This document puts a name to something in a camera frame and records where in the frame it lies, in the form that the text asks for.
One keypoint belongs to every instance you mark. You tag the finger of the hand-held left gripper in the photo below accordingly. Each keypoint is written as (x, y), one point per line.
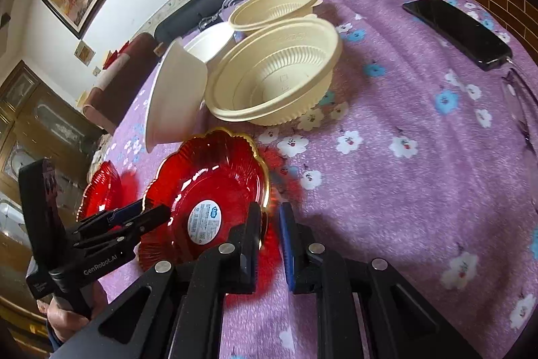
(153, 218)
(126, 211)

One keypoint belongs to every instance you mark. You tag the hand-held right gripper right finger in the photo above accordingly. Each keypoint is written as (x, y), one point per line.
(287, 245)

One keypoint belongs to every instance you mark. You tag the gold paper plate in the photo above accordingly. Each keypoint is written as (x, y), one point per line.
(256, 85)

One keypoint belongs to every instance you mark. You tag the clear glass dish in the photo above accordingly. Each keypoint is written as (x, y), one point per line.
(513, 98)

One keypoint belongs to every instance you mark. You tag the small red glass plate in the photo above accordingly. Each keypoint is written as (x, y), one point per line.
(101, 190)

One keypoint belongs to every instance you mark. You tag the brown armchair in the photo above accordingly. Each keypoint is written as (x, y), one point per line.
(122, 77)

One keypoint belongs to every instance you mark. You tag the purple floral tablecloth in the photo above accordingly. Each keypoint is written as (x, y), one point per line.
(399, 174)

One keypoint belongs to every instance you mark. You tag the small framed wall plaque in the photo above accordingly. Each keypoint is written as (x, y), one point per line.
(83, 53)

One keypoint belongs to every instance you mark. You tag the white paper bowl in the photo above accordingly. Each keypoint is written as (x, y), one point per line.
(210, 43)
(176, 98)

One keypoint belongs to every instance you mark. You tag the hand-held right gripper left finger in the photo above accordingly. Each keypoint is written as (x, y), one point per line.
(253, 245)

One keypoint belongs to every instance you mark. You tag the wooden glass-door cabinet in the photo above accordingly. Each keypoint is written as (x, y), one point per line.
(42, 123)

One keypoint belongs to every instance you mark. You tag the large red glass plate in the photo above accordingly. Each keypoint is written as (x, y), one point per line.
(201, 178)

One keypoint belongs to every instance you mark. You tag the black smartphone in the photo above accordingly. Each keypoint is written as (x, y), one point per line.
(458, 31)

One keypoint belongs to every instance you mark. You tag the person's left hand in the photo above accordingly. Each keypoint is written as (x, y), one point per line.
(63, 321)

